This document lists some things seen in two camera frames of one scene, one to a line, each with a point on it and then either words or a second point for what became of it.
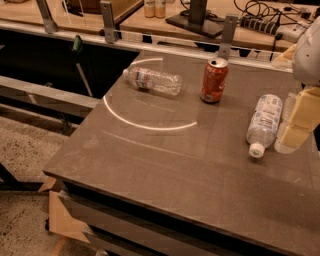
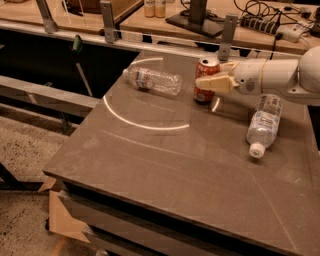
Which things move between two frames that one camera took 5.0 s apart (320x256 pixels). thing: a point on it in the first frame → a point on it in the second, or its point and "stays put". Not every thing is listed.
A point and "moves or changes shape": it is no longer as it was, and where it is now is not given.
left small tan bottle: [149, 8] stays put
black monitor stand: [198, 20] stays put
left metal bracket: [49, 24] stays put
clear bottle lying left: [146, 78] stays put
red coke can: [214, 80] moves or changes shape
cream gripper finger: [303, 119] → [248, 74]
